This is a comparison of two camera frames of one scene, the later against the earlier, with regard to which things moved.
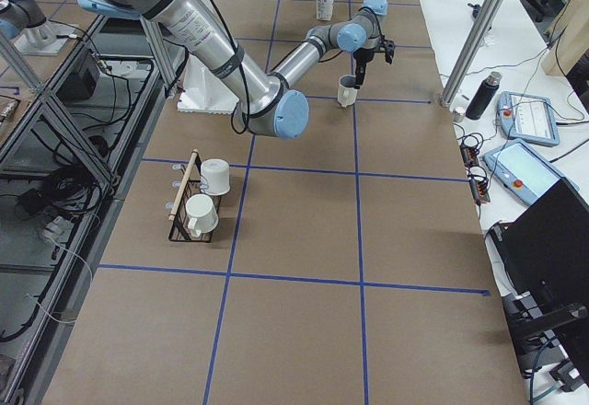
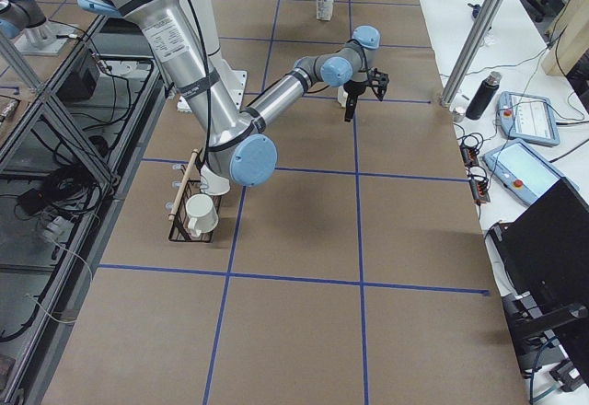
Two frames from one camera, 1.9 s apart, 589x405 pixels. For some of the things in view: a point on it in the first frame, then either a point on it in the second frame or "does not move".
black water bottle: (483, 96) does not move
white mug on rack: (202, 214) does not move
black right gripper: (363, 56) to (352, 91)
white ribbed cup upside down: (214, 177) does not move
